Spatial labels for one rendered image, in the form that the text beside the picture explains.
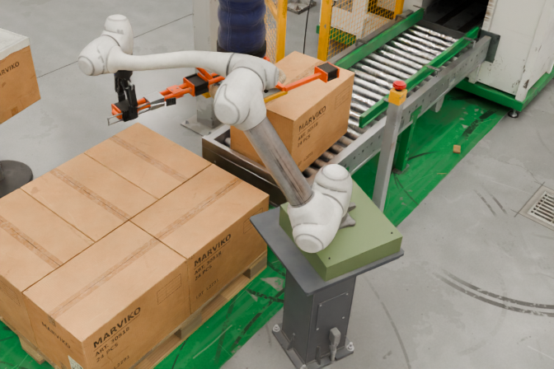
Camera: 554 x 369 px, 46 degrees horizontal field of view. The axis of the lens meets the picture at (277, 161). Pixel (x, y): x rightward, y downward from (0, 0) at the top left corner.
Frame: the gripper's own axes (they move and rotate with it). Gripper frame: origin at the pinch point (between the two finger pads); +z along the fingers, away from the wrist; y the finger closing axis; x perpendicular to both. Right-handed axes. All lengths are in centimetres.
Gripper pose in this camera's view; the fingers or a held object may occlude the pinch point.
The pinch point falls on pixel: (127, 109)
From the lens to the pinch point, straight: 278.6
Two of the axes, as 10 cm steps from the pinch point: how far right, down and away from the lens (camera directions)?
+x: -7.9, 3.5, -5.1
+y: -6.2, -5.0, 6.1
